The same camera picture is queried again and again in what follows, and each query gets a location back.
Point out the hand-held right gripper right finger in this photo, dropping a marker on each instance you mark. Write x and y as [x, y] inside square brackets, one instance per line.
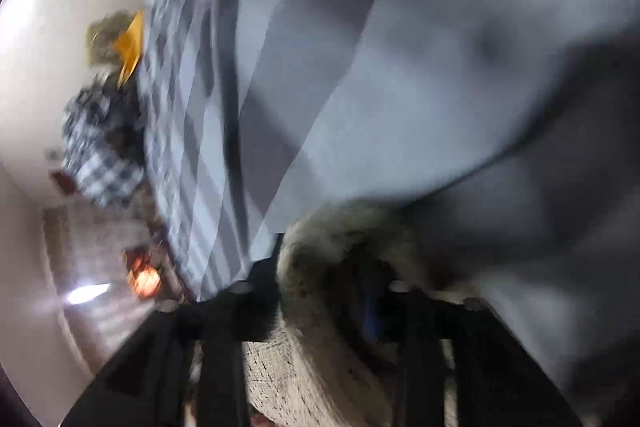
[372, 312]

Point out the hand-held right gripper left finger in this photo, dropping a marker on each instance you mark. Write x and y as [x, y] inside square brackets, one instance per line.
[260, 287]

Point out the cream striped small garment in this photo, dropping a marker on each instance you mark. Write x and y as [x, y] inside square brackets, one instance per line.
[310, 357]

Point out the glowing screen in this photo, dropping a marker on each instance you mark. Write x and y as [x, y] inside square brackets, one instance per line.
[145, 279]

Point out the checkered pillow pile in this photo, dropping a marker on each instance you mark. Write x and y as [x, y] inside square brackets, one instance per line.
[100, 142]

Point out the blue checkered bed sheet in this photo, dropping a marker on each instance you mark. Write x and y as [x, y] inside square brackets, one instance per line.
[375, 82]

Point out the yellow cloth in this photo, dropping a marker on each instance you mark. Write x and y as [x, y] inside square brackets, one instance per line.
[130, 47]

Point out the beige box fan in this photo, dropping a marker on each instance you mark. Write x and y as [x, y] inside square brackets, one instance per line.
[100, 39]

